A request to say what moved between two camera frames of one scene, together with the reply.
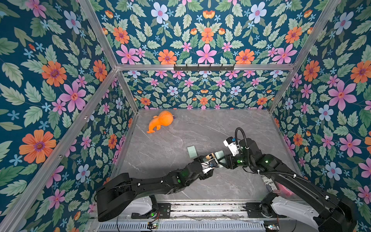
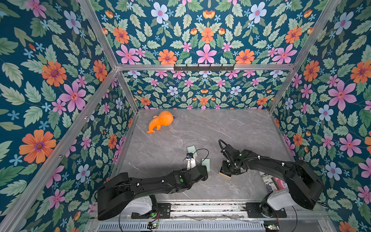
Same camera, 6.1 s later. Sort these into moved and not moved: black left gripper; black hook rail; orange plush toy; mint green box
Moved: black left gripper
Not moved: black hook rail; mint green box; orange plush toy
